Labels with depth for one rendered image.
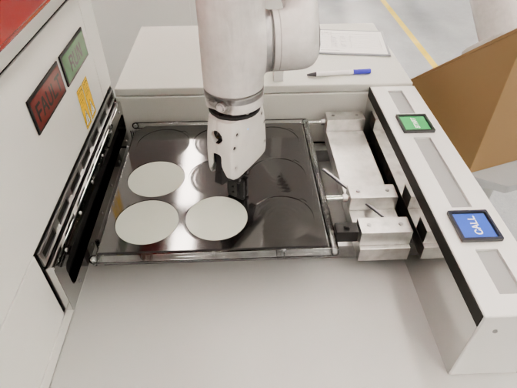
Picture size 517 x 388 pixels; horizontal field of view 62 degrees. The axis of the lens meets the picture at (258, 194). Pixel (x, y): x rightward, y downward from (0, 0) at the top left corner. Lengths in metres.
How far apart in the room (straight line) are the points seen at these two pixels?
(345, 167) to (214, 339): 0.40
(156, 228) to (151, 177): 0.13
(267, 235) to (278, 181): 0.13
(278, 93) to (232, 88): 0.37
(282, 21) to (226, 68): 0.09
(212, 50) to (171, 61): 0.49
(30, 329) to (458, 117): 0.85
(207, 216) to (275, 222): 0.11
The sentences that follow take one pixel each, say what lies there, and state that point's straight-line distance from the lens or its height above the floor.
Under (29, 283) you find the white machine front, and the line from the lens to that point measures 0.60.
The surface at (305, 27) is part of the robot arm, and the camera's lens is 0.57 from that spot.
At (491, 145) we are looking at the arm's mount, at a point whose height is 0.88.
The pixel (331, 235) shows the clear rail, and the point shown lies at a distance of 0.67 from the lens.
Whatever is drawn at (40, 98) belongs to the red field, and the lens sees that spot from 0.64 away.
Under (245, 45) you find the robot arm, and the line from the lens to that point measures 0.55.
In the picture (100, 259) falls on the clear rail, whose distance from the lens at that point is 0.68.
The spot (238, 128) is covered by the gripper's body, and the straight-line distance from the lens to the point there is 0.61.
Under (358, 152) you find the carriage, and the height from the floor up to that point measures 0.88.
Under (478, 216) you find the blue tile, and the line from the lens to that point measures 0.68.
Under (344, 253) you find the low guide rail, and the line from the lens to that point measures 0.75.
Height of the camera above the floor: 1.39
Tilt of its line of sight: 41 degrees down
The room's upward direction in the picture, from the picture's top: straight up
